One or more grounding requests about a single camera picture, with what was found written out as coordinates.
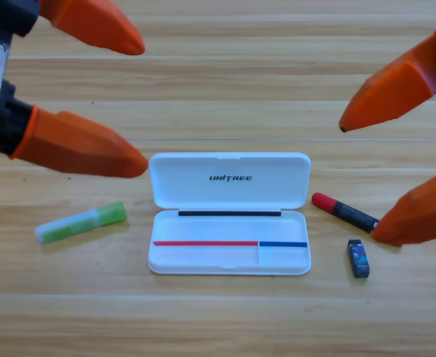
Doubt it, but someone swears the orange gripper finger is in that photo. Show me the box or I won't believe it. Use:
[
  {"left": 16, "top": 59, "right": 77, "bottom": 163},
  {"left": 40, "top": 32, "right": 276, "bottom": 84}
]
[
  {"left": 371, "top": 165, "right": 436, "bottom": 247},
  {"left": 9, "top": 105, "right": 150, "bottom": 179},
  {"left": 339, "top": 28, "right": 436, "bottom": 133},
  {"left": 39, "top": 0, "right": 147, "bottom": 56}
]

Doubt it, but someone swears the red black marker pen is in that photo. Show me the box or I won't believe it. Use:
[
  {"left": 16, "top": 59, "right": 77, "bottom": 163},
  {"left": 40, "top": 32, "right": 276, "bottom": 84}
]
[{"left": 311, "top": 192, "right": 381, "bottom": 234}]

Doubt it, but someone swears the blue black eraser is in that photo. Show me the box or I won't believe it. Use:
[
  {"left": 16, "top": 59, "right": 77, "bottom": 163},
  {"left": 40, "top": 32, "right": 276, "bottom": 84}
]
[{"left": 347, "top": 239, "right": 371, "bottom": 280}]

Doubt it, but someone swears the green white highlighter pen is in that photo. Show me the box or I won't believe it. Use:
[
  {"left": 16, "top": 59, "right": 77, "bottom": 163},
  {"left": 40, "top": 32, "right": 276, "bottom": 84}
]
[{"left": 34, "top": 200, "right": 128, "bottom": 245}]

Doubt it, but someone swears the white Unitree pencil case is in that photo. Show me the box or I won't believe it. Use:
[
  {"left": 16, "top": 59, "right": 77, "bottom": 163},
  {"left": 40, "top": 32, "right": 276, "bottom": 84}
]
[{"left": 147, "top": 151, "right": 312, "bottom": 276}]

